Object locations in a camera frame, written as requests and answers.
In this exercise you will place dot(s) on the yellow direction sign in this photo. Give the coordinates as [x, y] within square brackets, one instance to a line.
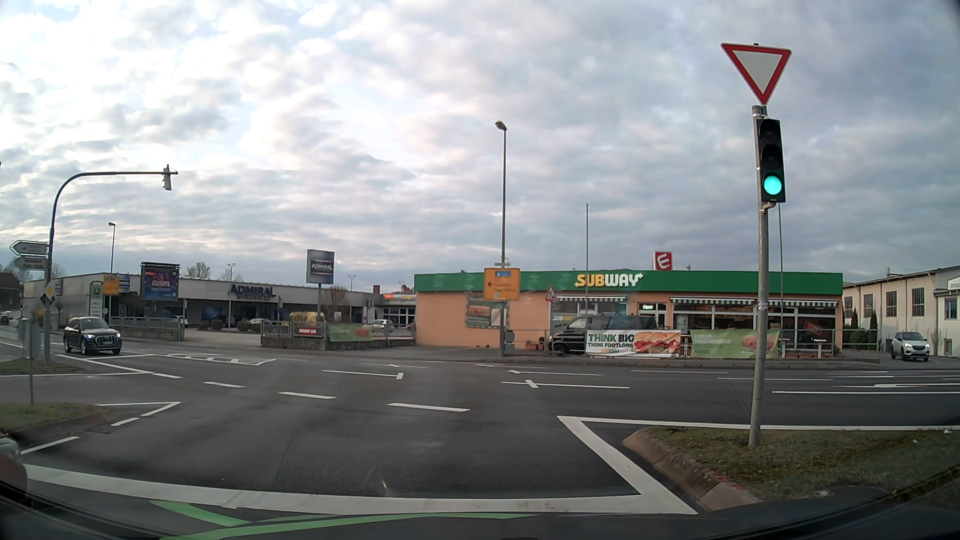
[502, 284]

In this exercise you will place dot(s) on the orange building with green roof band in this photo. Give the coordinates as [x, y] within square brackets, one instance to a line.
[450, 319]

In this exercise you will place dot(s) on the triangular warning sign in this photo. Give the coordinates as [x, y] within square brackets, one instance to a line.
[551, 295]

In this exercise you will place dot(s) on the thin flag pole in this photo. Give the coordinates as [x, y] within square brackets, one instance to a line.
[586, 240]
[781, 255]

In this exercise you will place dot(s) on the black parked car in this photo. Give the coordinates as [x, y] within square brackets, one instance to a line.
[574, 335]

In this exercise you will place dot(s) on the fence with banners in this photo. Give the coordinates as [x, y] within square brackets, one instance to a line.
[345, 333]

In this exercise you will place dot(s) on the grey pylon sign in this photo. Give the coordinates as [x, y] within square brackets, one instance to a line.
[320, 267]

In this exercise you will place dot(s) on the grey asphalt road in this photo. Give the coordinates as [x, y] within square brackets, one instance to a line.
[465, 450]

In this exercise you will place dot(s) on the red sign on pole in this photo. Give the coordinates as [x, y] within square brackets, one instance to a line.
[663, 261]

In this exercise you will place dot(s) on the railing with food banners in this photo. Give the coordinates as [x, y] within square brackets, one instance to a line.
[731, 343]

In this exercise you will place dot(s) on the low grey building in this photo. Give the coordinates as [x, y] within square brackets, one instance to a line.
[210, 292]

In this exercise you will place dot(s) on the bare tree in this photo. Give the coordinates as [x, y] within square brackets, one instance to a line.
[199, 271]

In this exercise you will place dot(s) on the traffic light with give-way sign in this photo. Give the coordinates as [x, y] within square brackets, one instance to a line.
[762, 315]

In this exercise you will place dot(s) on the billboard on posts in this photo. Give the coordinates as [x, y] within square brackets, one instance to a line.
[160, 283]

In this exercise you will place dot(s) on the grey metal fence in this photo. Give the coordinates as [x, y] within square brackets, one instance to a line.
[150, 327]

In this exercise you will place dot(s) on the small yellow sign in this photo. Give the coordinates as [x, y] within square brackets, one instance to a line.
[111, 285]

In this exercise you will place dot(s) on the kerbed grass traffic island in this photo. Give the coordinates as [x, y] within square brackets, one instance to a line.
[825, 459]

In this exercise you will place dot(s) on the cream building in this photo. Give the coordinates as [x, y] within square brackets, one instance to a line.
[900, 300]

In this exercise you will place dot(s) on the white car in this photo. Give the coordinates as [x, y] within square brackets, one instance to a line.
[910, 346]

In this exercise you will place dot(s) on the grass verge strip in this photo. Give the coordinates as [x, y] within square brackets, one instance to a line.
[30, 367]

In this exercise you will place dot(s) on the small grass traffic island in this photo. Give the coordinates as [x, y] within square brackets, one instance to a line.
[37, 414]

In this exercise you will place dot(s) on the tall lamp post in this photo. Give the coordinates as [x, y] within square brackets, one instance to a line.
[503, 210]

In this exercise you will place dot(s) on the sign post seen from behind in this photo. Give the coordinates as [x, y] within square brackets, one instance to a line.
[31, 337]

